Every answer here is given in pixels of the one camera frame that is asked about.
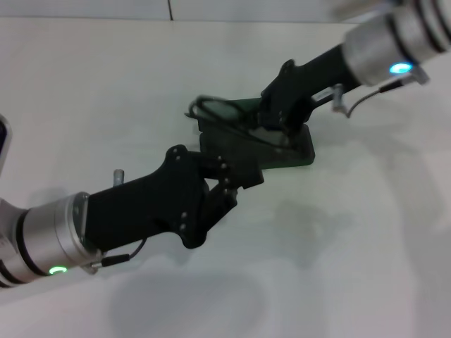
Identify right gripper thin cable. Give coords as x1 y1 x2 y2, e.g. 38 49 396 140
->
343 76 412 119

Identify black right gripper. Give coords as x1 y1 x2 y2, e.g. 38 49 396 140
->
255 44 359 144

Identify right gripper silver connector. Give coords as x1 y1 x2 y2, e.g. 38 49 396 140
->
330 84 345 113

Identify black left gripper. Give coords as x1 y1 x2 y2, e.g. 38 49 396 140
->
84 144 265 253

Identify black glasses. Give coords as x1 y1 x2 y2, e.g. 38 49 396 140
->
185 94 293 151

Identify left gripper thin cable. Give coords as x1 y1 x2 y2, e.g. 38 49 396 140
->
89 237 149 274

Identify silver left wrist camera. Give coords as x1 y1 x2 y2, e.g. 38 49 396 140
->
0 114 13 175

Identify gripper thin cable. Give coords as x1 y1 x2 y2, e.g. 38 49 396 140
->
89 237 149 274
343 76 412 119

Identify green glasses case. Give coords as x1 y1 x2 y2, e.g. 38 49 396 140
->
185 96 315 170

